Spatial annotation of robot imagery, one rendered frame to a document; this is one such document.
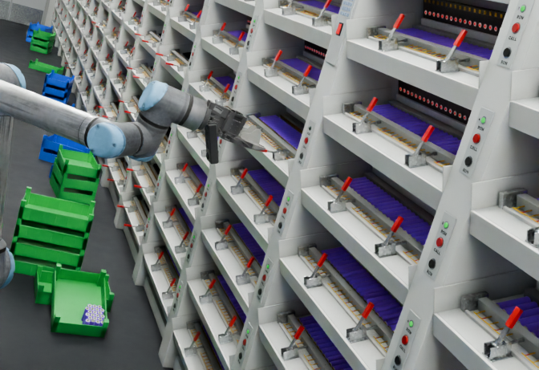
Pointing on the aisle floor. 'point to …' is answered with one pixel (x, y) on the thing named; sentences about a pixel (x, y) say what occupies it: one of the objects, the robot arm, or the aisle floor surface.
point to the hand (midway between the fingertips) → (259, 148)
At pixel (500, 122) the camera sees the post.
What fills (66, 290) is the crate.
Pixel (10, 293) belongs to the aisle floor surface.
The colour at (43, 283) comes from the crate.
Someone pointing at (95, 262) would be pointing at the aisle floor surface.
